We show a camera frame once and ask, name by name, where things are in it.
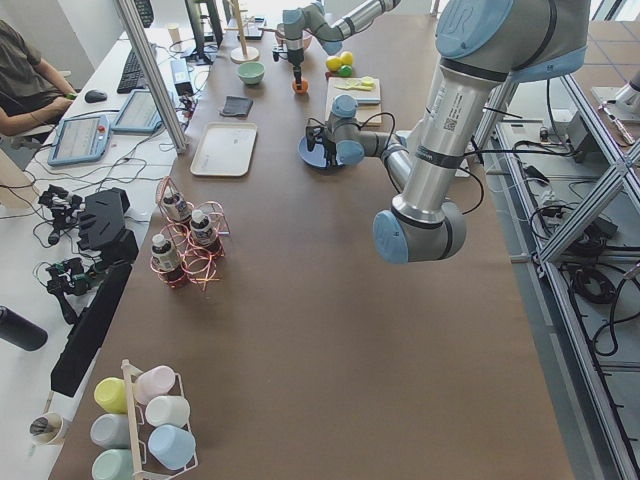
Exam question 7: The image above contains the wooden stand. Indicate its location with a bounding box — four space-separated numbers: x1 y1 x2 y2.
226 0 260 65

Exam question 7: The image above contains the grey cloth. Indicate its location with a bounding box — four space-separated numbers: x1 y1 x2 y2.
220 95 253 118

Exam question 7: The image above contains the orange mandarin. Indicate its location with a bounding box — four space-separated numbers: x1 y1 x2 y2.
292 79 309 94

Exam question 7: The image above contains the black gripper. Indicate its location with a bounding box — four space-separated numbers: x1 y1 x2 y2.
272 44 304 86
305 125 334 156

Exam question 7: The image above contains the green lime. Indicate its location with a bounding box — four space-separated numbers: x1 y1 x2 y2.
337 65 353 78

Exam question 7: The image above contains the blue plate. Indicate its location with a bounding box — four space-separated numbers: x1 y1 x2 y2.
298 137 345 171

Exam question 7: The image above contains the copper wire bottle rack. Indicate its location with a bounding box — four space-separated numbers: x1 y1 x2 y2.
150 176 230 290

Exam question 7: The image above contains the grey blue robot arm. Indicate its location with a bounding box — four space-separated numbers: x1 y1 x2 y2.
281 0 400 92
320 1 590 264

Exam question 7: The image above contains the yellow plastic knife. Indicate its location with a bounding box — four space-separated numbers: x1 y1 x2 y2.
335 76 376 91

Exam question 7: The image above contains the cream tray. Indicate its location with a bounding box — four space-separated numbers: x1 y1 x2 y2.
190 122 258 177

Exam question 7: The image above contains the dark drink bottle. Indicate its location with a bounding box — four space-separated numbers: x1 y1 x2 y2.
190 209 224 258
161 190 192 225
151 233 187 289

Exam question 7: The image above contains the wooden cutting board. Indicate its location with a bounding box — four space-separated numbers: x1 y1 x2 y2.
325 77 382 127

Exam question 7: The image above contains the white cup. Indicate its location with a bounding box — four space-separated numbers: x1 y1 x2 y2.
145 395 191 428

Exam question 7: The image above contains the black computer mouse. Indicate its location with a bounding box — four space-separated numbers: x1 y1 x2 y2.
84 89 108 104

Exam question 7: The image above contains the black water bottle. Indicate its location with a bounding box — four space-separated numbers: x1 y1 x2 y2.
0 306 48 351

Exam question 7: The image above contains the grey cup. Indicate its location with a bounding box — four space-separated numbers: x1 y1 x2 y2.
90 413 130 449

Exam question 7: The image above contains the yellow lemon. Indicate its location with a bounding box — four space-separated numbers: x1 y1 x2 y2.
340 51 354 66
325 55 343 72

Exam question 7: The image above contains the yellow cup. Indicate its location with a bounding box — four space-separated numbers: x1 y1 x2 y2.
94 377 127 414

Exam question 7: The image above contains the seated person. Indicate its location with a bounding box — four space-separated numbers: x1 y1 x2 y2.
1 20 76 137

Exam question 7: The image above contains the green bowl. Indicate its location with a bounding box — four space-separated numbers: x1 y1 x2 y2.
237 61 265 86

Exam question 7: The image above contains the mint green cup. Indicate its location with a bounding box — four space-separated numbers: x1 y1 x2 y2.
91 449 134 480

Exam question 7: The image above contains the blue cup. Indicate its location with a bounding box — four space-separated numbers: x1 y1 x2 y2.
147 424 196 470

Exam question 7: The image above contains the aluminium frame post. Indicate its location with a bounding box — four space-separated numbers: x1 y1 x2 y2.
114 0 187 154

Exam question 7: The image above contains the black keyboard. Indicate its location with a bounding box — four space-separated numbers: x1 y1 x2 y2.
116 49 148 94

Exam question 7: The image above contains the pink bowl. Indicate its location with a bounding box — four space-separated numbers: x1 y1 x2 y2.
275 23 316 53

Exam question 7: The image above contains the white cup rack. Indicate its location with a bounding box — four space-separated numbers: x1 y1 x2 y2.
121 359 199 479

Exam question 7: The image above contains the pink cup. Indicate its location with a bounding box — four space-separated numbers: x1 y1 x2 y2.
133 365 176 405

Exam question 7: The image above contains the teach pendant tablet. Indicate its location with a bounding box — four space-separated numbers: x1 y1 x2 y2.
111 89 162 135
47 114 110 166

